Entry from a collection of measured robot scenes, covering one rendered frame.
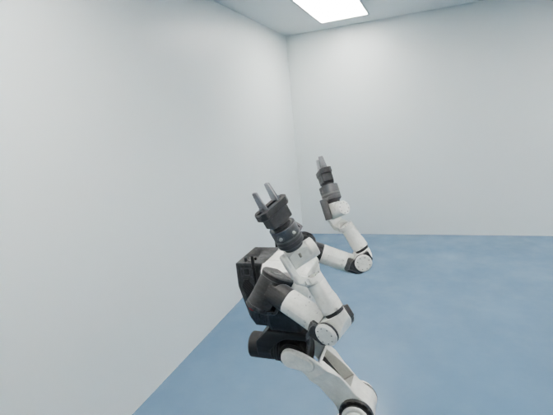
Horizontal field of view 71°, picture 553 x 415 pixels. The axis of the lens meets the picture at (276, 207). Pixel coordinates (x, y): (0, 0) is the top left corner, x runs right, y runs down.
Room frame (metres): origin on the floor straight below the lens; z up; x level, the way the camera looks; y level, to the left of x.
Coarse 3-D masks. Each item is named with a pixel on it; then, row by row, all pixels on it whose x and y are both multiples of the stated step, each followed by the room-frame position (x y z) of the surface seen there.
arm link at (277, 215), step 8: (272, 200) 1.19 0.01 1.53; (280, 200) 1.16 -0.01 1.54; (272, 208) 1.14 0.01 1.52; (280, 208) 1.15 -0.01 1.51; (288, 208) 1.17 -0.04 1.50; (256, 216) 1.14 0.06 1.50; (264, 216) 1.12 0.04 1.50; (272, 216) 1.13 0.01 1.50; (280, 216) 1.15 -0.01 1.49; (288, 216) 1.17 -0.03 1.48; (264, 224) 1.16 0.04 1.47; (272, 224) 1.13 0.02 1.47; (280, 224) 1.14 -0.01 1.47; (288, 224) 1.16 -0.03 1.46; (296, 224) 1.17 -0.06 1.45; (272, 232) 1.16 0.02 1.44; (280, 232) 1.14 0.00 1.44; (288, 232) 1.14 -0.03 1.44; (296, 232) 1.15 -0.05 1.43; (280, 240) 1.14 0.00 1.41; (288, 240) 1.14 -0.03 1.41
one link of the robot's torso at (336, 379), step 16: (288, 352) 1.44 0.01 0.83; (320, 352) 1.55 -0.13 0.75; (336, 352) 1.52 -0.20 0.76; (304, 368) 1.42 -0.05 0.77; (320, 368) 1.40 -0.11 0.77; (336, 368) 1.50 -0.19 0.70; (320, 384) 1.43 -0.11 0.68; (336, 384) 1.41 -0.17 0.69; (352, 384) 1.42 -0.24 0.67; (336, 400) 1.41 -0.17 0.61; (352, 400) 1.37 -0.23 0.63; (368, 400) 1.38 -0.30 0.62
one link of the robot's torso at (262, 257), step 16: (256, 256) 1.56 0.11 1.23; (272, 256) 1.53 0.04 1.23; (240, 272) 1.49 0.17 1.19; (256, 272) 1.47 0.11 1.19; (304, 272) 1.40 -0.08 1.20; (240, 288) 1.50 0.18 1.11; (304, 288) 1.39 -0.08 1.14; (256, 320) 1.49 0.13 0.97; (272, 320) 1.44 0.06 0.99; (288, 320) 1.42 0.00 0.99
